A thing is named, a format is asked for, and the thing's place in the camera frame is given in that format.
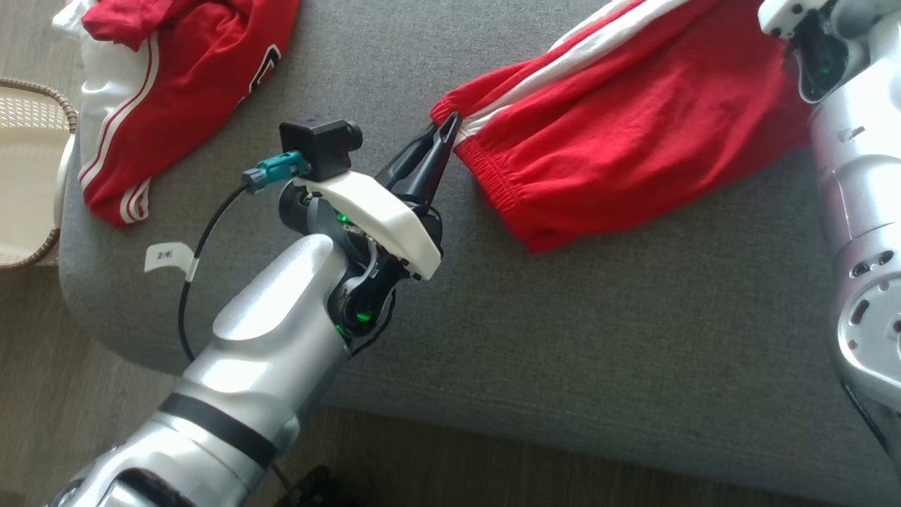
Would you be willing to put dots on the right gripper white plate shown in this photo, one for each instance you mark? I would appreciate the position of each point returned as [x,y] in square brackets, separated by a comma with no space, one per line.
[788,17]

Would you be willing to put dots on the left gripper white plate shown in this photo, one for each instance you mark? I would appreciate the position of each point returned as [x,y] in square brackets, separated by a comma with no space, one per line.
[380,211]

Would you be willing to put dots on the red shorts with white stripes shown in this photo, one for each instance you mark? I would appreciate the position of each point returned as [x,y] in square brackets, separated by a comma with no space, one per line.
[619,127]

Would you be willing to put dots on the red t-shirt with white sleeves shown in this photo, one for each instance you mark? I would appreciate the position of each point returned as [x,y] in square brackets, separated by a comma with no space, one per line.
[183,84]

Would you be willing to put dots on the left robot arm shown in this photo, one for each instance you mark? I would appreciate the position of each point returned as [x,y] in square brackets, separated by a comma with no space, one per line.
[260,366]

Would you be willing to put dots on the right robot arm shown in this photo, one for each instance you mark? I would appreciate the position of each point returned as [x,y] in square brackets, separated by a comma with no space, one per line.
[866,211]

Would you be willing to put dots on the grey sofa seat cushion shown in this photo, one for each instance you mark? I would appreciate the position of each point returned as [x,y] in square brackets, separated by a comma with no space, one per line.
[563,317]

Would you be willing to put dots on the cream wicker laundry basket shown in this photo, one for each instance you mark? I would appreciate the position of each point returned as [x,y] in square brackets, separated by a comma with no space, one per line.
[28,183]

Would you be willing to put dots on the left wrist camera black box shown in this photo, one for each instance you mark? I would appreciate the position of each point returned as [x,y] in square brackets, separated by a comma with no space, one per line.
[320,148]

